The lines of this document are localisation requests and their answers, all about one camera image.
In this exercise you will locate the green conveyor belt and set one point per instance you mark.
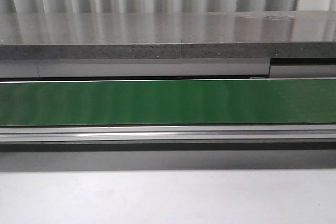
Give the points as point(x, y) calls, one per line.
point(235, 101)

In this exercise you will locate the grey stone counter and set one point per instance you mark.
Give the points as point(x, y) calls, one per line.
point(89, 36)

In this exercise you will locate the aluminium conveyor frame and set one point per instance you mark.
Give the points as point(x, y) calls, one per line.
point(167, 137)

